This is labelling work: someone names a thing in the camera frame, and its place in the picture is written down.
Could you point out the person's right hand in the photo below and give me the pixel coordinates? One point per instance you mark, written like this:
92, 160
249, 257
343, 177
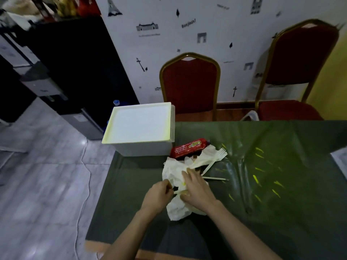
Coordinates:
199, 193

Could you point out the person's left hand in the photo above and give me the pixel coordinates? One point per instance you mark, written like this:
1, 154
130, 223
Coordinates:
157, 197

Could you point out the white napkins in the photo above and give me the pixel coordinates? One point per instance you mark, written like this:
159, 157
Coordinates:
174, 170

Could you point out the white plastic fork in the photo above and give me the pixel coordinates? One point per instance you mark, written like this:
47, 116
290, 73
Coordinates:
217, 157

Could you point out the red snack packet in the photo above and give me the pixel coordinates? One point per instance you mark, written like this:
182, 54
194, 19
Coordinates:
189, 147

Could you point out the clear plastic storage box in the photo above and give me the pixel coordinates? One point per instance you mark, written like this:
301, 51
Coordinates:
146, 150

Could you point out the white storage box lid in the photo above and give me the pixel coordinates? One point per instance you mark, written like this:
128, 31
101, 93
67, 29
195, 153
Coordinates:
141, 121

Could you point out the person's right forearm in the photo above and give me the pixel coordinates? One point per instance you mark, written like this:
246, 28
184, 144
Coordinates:
241, 238

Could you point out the person's left forearm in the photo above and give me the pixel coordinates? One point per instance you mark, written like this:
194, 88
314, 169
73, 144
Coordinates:
130, 238

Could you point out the white plastic bag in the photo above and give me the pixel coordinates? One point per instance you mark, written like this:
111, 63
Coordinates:
249, 116

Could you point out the blue water jug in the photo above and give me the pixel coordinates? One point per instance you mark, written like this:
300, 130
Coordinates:
116, 102

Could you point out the grey water dispenser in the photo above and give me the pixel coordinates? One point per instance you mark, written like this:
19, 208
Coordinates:
81, 124

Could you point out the red gold-framed chair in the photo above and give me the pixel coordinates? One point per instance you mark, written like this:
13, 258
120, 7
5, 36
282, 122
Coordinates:
189, 83
298, 56

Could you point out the white printed picture sheet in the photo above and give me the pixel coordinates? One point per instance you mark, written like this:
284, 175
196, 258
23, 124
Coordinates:
341, 162

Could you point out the black cabinet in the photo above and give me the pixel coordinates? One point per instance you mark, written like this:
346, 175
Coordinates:
81, 64

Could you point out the dark printed box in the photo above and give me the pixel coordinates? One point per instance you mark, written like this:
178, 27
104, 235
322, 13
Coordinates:
40, 8

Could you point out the beige fluffy item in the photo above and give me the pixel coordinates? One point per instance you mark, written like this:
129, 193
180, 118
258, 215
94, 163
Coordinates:
21, 6

